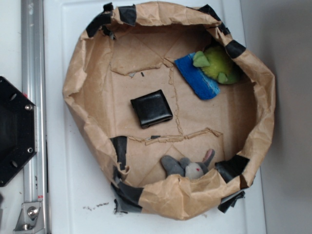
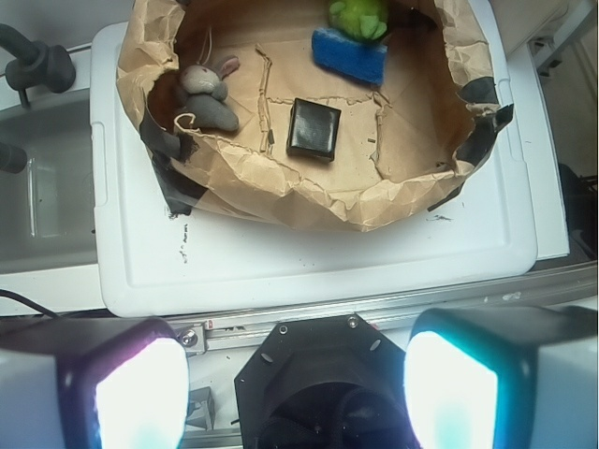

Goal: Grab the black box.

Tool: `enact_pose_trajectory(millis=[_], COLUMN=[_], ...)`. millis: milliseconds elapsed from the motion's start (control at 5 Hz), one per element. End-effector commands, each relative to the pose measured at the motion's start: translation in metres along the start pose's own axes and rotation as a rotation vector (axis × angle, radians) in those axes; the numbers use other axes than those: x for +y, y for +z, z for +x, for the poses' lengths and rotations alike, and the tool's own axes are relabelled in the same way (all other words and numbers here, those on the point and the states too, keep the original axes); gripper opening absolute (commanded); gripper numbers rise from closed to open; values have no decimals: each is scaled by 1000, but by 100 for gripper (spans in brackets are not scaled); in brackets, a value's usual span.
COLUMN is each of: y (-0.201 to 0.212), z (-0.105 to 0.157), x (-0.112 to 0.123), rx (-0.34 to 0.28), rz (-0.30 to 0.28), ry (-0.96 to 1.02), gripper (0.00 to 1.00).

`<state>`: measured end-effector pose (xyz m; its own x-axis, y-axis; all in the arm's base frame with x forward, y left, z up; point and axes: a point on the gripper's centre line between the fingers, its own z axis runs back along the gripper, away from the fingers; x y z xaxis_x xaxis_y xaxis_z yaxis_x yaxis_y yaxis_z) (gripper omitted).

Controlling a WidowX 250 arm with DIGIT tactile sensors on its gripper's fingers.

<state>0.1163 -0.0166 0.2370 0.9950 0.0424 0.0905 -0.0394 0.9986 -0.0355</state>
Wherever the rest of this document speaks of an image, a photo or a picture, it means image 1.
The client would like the black box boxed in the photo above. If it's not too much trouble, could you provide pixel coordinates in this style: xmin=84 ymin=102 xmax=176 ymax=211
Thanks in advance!
xmin=131 ymin=90 xmax=173 ymax=129

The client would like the grey plush bunny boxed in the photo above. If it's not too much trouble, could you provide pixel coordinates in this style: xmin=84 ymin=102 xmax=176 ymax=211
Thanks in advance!
xmin=160 ymin=149 xmax=215 ymax=179

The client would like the blue sponge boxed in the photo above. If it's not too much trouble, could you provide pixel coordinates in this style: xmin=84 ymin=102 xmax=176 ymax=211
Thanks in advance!
xmin=175 ymin=53 xmax=220 ymax=100

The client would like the brown paper bag tray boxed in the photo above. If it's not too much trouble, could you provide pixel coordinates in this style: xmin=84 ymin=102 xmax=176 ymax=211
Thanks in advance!
xmin=63 ymin=1 xmax=275 ymax=220

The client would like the green plush toy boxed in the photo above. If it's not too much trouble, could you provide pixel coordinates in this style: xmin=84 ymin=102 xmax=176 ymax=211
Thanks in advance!
xmin=193 ymin=45 xmax=242 ymax=85

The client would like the white tray board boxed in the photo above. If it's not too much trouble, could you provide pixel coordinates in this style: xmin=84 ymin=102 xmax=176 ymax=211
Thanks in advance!
xmin=43 ymin=0 xmax=266 ymax=234

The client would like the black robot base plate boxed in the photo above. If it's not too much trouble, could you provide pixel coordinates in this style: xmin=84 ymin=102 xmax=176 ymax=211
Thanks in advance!
xmin=0 ymin=77 xmax=37 ymax=187

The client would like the aluminium extrusion rail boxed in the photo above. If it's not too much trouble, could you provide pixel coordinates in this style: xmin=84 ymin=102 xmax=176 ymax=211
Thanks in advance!
xmin=13 ymin=0 xmax=51 ymax=234

